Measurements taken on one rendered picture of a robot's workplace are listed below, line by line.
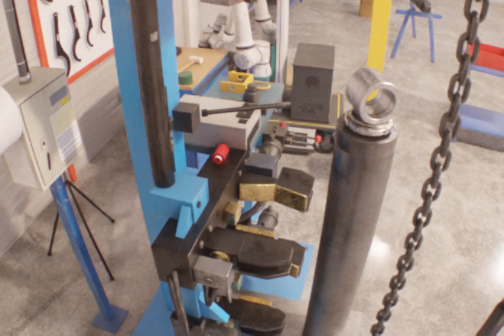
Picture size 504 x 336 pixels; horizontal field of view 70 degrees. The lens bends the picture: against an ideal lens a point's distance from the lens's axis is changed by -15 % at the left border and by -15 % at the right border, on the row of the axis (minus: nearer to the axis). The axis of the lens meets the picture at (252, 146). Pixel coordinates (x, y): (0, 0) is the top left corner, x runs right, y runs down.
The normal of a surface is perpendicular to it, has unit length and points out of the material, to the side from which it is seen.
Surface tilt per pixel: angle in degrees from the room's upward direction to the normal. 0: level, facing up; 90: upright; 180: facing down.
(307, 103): 90
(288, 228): 0
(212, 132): 90
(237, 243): 0
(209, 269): 0
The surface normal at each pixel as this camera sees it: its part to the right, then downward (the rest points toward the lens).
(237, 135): -0.29, 0.54
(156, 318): 0.00, -0.83
